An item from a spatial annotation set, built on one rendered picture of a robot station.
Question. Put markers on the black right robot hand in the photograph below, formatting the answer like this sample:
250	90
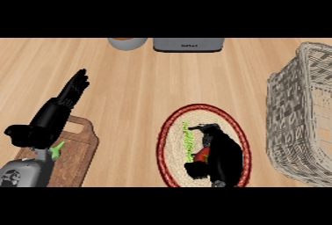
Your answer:
224	158

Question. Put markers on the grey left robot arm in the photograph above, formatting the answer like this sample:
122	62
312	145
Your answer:
26	172

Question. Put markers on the grey wicker basket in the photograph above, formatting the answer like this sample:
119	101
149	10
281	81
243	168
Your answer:
298	117

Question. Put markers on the grey round bowl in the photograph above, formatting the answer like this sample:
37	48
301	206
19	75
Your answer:
127	43

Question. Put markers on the round red-rimmed woven placemat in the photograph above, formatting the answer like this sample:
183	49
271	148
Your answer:
177	164

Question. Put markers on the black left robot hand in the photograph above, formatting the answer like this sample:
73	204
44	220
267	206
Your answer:
47	123

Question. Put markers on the green vegetable stalk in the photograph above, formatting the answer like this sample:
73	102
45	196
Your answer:
187	142

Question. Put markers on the small green vegetable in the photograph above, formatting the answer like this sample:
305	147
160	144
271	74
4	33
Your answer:
56	150

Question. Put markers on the brown wooden cutting board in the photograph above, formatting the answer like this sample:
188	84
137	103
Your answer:
70	152

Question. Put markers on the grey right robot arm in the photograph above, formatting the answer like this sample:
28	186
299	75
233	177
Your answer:
218	184

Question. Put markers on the red bell pepper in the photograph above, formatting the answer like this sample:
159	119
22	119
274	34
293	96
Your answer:
200	156

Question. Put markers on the grey appliance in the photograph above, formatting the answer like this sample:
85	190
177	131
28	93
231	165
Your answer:
187	44

